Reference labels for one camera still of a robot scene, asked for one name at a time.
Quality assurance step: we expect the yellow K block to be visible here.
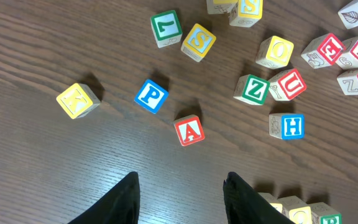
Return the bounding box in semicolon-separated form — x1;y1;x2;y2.
56;83;101;119

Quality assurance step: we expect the yellow C block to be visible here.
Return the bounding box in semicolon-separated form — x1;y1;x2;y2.
259;192;283;213

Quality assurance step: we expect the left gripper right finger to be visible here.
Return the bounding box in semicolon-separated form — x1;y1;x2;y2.
223;172;291;224

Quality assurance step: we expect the blue P block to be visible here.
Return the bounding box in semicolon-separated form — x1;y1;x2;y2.
134;79;169;114

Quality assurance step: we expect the yellow block top left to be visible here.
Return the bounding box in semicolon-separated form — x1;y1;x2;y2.
206;0;238;14

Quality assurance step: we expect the green Z block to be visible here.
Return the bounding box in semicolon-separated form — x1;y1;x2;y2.
233;74;270;106

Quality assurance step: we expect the yellow o block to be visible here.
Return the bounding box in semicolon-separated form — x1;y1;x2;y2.
278;196;312;224
255;35;294;69

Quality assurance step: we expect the green R block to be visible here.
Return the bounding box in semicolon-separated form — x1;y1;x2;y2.
310;202;342;224

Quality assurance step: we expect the yellow s block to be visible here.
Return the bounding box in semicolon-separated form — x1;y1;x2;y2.
181;24;216;62
229;0;264;28

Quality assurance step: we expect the red E block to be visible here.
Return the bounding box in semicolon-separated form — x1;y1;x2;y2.
301;33;345;69

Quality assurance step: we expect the green 7 block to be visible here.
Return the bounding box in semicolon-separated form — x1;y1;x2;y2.
150;10;183;48

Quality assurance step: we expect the red U block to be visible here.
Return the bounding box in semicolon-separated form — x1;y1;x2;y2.
268;68;307;101

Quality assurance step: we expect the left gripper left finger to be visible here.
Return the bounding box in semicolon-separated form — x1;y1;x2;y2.
68;172;140;224

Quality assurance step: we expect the red A block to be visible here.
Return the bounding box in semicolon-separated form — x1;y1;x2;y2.
174;114;205;147

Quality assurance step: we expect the yellow S block left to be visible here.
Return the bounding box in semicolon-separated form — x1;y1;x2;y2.
181;24;216;62

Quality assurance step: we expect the yellow S block top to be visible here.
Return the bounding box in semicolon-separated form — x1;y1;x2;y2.
229;0;264;28

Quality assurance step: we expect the blue H block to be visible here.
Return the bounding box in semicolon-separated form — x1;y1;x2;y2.
268;113;305;140

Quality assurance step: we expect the red I block upper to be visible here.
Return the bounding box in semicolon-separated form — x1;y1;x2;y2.
336;36;358;70

